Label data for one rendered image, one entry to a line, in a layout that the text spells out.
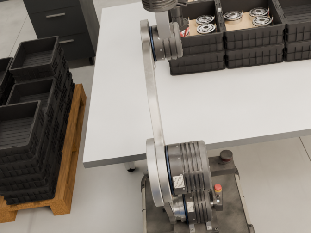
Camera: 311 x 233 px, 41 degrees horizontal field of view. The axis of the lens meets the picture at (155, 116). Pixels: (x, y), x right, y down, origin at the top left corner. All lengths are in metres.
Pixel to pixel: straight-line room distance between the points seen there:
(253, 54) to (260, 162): 0.78
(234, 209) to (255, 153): 0.68
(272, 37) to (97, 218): 1.42
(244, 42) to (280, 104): 0.38
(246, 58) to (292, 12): 0.43
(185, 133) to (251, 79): 0.50
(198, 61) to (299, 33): 0.52
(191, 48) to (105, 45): 0.72
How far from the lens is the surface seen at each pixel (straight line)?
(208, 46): 2.15
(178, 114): 1.98
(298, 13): 2.47
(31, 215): 2.74
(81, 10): 3.60
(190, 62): 2.19
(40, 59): 3.20
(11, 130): 2.59
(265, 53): 2.22
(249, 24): 2.38
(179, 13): 2.11
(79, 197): 2.70
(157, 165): 1.36
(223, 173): 2.28
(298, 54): 2.27
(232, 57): 2.20
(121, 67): 2.41
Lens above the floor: 1.95
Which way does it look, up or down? 39 degrees down
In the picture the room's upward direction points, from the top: 12 degrees counter-clockwise
